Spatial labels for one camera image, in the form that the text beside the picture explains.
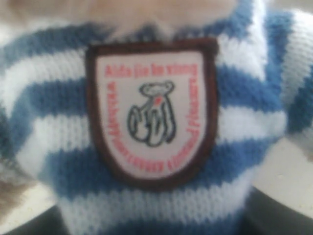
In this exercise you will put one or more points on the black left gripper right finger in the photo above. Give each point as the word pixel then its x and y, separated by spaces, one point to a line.
pixel 265 216

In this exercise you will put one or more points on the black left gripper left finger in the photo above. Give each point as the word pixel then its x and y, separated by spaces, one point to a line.
pixel 49 222

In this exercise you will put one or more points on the pink teddy bear striped sweater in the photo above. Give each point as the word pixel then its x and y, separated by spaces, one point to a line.
pixel 150 117

